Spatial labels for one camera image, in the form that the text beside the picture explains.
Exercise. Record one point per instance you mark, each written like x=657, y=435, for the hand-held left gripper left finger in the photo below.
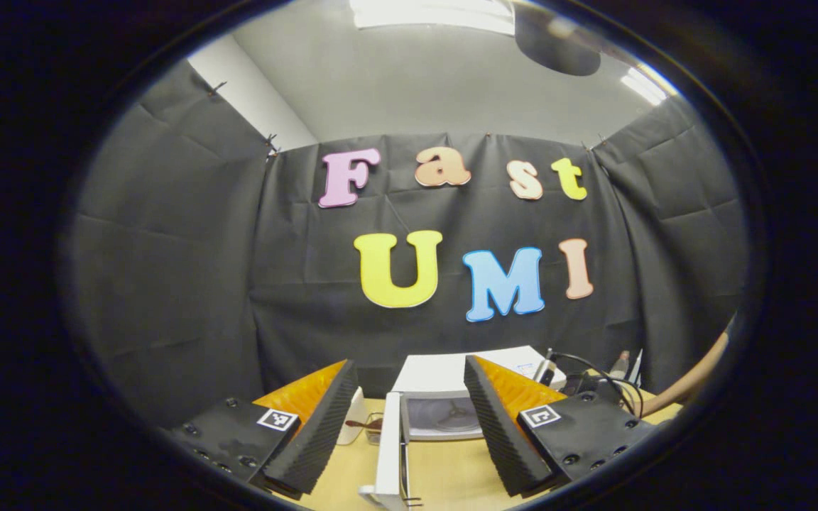
x=317, y=433

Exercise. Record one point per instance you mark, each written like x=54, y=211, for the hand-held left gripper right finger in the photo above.
x=501, y=433

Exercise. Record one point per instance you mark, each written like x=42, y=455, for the white microwave oven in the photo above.
x=444, y=372

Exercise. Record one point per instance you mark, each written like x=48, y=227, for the clear plastic bottle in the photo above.
x=619, y=365

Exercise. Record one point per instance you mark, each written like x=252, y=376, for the white toaster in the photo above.
x=353, y=419

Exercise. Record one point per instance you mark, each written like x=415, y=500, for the black backdrop cloth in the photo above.
x=238, y=284

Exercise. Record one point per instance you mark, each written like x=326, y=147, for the small ceiling light panel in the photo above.
x=647, y=84

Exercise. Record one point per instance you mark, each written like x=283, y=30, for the dark round object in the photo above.
x=558, y=42

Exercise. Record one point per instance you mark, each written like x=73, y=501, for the large ceiling light panel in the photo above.
x=434, y=14

